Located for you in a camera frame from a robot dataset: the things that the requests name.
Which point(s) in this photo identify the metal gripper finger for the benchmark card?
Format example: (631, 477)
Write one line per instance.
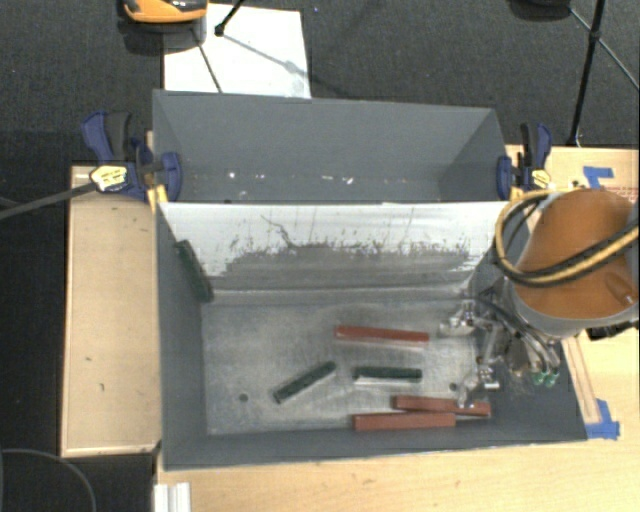
(481, 381)
(465, 315)

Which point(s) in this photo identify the red-brown flat block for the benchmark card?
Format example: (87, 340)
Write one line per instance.
(404, 421)
(435, 404)
(382, 334)

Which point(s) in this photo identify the dark green flat block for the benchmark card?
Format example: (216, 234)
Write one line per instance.
(304, 382)
(387, 374)
(194, 270)

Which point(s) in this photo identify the grey metal bin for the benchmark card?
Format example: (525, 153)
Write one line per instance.
(310, 150)

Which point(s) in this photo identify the pale wood board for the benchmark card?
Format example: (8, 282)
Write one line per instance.
(110, 310)

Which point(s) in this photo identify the black cylinder on white bracket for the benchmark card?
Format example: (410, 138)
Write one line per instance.
(607, 332)

